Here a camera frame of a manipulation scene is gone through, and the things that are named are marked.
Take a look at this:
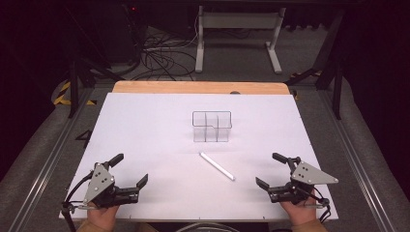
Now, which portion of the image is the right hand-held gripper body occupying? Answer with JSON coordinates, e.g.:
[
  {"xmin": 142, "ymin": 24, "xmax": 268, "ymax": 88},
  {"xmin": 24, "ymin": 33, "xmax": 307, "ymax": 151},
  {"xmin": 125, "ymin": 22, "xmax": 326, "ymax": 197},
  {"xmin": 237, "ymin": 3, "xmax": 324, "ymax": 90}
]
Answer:
[{"xmin": 268, "ymin": 156, "xmax": 339, "ymax": 206}]

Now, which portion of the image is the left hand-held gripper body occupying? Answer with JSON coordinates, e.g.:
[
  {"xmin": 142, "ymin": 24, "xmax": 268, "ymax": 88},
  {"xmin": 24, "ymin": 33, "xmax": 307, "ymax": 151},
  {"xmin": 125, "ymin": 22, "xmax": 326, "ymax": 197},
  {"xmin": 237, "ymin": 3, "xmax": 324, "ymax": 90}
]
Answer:
[{"xmin": 82, "ymin": 161, "xmax": 140, "ymax": 209}]

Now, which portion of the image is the white pen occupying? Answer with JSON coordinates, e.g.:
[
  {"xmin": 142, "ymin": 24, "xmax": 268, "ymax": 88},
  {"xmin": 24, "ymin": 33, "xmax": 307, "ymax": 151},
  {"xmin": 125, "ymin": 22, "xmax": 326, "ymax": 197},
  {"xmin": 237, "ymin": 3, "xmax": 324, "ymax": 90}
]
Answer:
[{"xmin": 198, "ymin": 151, "xmax": 237, "ymax": 182}]

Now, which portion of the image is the clear acrylic organizer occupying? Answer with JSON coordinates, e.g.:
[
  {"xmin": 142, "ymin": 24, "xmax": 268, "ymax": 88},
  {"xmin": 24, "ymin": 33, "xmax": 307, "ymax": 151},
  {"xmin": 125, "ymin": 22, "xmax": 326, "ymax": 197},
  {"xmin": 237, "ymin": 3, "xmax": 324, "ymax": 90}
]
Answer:
[{"xmin": 191, "ymin": 110, "xmax": 234, "ymax": 144}]

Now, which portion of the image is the person's left hand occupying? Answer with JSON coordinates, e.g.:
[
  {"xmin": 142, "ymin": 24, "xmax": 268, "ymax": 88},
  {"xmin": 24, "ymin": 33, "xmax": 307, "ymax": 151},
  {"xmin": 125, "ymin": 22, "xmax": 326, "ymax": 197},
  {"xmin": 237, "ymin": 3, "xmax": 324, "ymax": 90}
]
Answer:
[{"xmin": 86, "ymin": 202, "xmax": 121, "ymax": 232}]

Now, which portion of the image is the person's right hand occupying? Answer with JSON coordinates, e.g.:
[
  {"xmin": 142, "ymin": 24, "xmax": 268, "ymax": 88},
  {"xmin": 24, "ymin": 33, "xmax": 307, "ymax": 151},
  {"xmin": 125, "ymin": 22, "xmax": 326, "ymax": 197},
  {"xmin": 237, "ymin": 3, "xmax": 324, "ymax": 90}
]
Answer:
[{"xmin": 279, "ymin": 192, "xmax": 319, "ymax": 227}]

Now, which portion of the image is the white board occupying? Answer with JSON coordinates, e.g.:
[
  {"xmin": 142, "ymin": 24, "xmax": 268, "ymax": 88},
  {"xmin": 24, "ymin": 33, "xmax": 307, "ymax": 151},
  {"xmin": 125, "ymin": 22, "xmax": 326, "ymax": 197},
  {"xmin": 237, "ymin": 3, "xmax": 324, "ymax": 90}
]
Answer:
[{"xmin": 58, "ymin": 92, "xmax": 339, "ymax": 223}]

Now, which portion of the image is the black tripod stand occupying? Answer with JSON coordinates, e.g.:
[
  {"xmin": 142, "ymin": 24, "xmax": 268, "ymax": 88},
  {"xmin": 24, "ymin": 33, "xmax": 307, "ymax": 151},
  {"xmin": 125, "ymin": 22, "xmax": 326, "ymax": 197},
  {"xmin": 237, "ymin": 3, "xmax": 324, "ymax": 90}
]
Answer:
[{"xmin": 65, "ymin": 47, "xmax": 126, "ymax": 119}]

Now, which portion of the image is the yellow black hazard tape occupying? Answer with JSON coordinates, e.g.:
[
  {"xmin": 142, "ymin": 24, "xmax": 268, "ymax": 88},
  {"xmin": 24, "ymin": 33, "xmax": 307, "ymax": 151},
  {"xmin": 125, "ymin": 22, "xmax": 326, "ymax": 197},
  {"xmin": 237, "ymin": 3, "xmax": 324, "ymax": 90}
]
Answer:
[{"xmin": 52, "ymin": 80, "xmax": 98, "ymax": 106}]

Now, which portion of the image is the black metal stand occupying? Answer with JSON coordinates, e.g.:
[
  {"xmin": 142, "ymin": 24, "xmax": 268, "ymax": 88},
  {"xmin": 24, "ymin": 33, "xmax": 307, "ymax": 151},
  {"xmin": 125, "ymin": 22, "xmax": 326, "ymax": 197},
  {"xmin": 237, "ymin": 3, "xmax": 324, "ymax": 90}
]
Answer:
[{"xmin": 284, "ymin": 9, "xmax": 346, "ymax": 121}]

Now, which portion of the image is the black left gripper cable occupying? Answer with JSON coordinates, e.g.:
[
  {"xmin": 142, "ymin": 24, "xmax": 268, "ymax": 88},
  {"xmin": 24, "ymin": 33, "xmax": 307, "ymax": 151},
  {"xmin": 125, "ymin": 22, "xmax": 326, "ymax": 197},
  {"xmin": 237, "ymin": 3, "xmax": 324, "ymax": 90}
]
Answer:
[{"xmin": 60, "ymin": 171, "xmax": 95, "ymax": 232}]

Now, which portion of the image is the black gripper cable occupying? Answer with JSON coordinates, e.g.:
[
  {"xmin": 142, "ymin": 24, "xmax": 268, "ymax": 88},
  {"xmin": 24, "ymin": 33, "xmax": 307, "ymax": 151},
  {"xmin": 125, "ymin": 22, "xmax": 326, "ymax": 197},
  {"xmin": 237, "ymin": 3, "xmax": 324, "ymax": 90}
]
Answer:
[
  {"xmin": 303, "ymin": 186, "xmax": 333, "ymax": 224},
  {"xmin": 60, "ymin": 171, "xmax": 95, "ymax": 232}
]

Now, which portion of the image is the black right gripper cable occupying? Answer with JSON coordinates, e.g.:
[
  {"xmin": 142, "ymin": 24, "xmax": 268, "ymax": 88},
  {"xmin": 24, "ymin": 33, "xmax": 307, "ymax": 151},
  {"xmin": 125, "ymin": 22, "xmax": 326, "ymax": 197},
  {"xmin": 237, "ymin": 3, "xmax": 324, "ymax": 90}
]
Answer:
[{"xmin": 303, "ymin": 186, "xmax": 333, "ymax": 224}]

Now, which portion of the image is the aluminium floor rail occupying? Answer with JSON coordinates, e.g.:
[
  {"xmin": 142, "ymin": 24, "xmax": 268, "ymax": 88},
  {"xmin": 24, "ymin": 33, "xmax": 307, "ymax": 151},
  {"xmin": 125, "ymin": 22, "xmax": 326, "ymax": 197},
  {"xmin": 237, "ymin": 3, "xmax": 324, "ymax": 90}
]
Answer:
[
  {"xmin": 316, "ymin": 88, "xmax": 398, "ymax": 232},
  {"xmin": 7, "ymin": 88, "xmax": 99, "ymax": 232}
]

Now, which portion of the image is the bundle of floor cables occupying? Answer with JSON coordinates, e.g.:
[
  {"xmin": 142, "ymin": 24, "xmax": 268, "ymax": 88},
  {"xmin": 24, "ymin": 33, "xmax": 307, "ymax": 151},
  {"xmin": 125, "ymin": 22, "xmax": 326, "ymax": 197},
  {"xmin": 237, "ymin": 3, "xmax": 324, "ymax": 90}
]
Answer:
[{"xmin": 130, "ymin": 13, "xmax": 199, "ymax": 82}]

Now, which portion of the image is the white metal stand frame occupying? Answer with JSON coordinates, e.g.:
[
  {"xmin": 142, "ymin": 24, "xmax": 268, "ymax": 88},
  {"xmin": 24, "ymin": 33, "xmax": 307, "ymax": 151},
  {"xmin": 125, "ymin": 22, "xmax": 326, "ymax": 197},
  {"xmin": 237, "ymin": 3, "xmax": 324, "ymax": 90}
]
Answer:
[{"xmin": 194, "ymin": 5, "xmax": 287, "ymax": 74}]

